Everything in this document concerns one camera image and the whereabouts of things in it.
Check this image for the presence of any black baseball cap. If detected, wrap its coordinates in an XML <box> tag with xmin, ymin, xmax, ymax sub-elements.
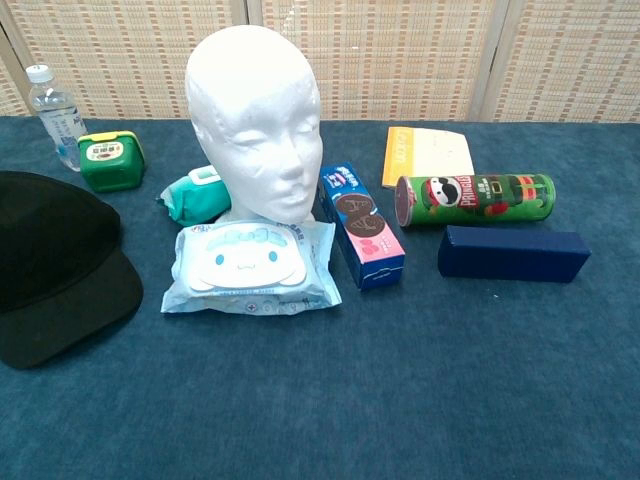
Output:
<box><xmin>0</xmin><ymin>170</ymin><xmax>145</xmax><ymax>371</ymax></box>

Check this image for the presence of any white foam mannequin head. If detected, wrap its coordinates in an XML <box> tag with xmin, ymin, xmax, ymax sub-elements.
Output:
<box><xmin>184</xmin><ymin>23</ymin><xmax>321</xmax><ymax>226</ymax></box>

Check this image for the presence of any blue Oreo cookie box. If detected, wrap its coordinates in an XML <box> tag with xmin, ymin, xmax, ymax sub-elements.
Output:
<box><xmin>318</xmin><ymin>161</ymin><xmax>407</xmax><ymax>292</ymax></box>

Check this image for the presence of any light blue cartoon wipes pack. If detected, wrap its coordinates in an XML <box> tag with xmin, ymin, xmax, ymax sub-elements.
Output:
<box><xmin>160</xmin><ymin>219</ymin><xmax>343</xmax><ymax>316</ymax></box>

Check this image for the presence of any teal wet wipes pack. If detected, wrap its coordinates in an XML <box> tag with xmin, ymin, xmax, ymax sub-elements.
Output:
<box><xmin>155</xmin><ymin>164</ymin><xmax>234</xmax><ymax>229</ymax></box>

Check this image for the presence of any yellow and cream notebook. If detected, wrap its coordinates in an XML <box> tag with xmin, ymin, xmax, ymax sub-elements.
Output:
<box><xmin>381</xmin><ymin>126</ymin><xmax>476</xmax><ymax>191</ymax></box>

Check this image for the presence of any blue table cloth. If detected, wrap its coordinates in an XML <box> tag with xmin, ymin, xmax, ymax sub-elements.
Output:
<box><xmin>0</xmin><ymin>115</ymin><xmax>640</xmax><ymax>480</ymax></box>

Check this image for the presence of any green Pringles can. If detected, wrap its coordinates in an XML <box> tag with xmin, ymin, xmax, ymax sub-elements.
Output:
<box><xmin>394</xmin><ymin>172</ymin><xmax>557</xmax><ymax>229</ymax></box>

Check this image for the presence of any dark blue rectangular box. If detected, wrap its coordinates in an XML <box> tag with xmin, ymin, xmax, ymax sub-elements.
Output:
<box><xmin>437</xmin><ymin>224</ymin><xmax>593</xmax><ymax>285</ymax></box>

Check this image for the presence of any woven bamboo folding screen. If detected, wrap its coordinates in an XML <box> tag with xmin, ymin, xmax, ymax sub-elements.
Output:
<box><xmin>0</xmin><ymin>0</ymin><xmax>640</xmax><ymax>124</ymax></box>

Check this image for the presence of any green box with yellow lid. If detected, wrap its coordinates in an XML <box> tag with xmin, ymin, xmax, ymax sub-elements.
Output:
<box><xmin>77</xmin><ymin>130</ymin><xmax>147</xmax><ymax>194</ymax></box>

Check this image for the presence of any clear plastic water bottle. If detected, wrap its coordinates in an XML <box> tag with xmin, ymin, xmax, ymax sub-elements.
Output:
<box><xmin>25</xmin><ymin>63</ymin><xmax>89</xmax><ymax>173</ymax></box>

